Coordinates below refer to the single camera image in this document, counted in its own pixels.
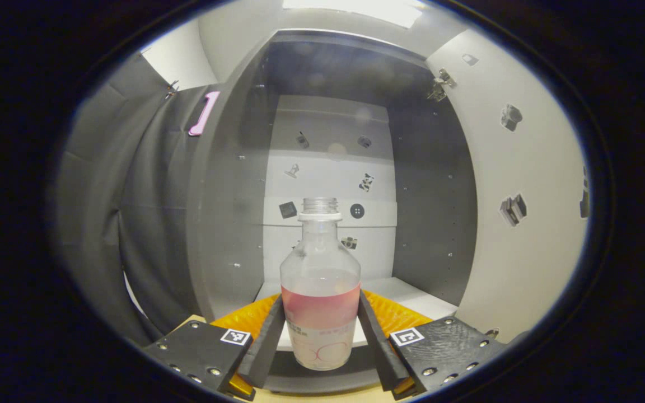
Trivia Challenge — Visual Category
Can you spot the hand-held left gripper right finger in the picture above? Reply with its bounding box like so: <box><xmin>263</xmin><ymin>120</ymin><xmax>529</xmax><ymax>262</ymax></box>
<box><xmin>358</xmin><ymin>289</ymin><xmax>507</xmax><ymax>400</ymax></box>

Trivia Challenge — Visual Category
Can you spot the light grey cabinet door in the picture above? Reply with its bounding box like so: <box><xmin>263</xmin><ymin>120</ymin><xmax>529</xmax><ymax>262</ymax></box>
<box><xmin>424</xmin><ymin>28</ymin><xmax>592</xmax><ymax>345</ymax></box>

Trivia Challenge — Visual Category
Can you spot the clear plastic bottle pink label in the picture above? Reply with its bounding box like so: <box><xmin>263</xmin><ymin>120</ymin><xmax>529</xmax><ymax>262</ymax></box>
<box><xmin>279</xmin><ymin>197</ymin><xmax>362</xmax><ymax>372</ymax></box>

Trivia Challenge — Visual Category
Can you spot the dark grey cabinet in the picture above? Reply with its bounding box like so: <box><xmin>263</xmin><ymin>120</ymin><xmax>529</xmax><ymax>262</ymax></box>
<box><xmin>185</xmin><ymin>28</ymin><xmax>480</xmax><ymax>393</ymax></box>

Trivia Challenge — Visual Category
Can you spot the black backdrop cloth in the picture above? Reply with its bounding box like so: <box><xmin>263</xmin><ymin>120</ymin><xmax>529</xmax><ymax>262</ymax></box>
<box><xmin>54</xmin><ymin>53</ymin><xmax>222</xmax><ymax>348</ymax></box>

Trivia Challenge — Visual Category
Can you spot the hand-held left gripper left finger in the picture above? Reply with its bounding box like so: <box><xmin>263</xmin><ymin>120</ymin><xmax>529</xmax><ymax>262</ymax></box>
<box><xmin>143</xmin><ymin>294</ymin><xmax>287</xmax><ymax>401</ymax></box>

